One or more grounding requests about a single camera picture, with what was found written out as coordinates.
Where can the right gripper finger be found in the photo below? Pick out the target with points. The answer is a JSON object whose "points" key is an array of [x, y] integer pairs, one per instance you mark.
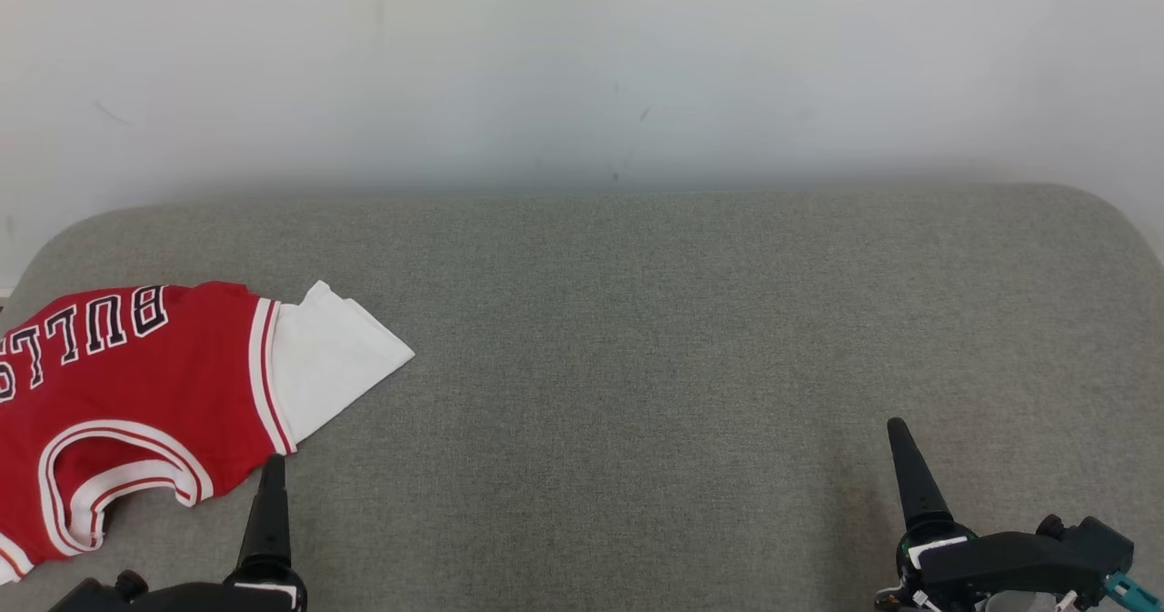
{"points": [[917, 485]]}

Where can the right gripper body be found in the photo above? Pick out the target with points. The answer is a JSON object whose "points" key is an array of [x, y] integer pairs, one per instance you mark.
{"points": [[909, 557]]}

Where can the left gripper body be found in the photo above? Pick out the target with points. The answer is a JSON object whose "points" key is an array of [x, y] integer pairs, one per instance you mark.
{"points": [[268, 589]]}

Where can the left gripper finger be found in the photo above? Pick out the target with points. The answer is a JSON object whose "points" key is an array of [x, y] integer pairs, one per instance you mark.
{"points": [[269, 521]]}

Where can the red Bulls jersey white sleeves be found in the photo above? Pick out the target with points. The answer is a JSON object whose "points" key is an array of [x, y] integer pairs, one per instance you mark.
{"points": [[136, 394]]}

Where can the grey fabric sofa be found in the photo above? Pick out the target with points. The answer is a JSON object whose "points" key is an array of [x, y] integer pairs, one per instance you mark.
{"points": [[637, 366]]}

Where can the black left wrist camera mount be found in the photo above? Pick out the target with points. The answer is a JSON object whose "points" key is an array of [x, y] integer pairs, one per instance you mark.
{"points": [[136, 598]]}

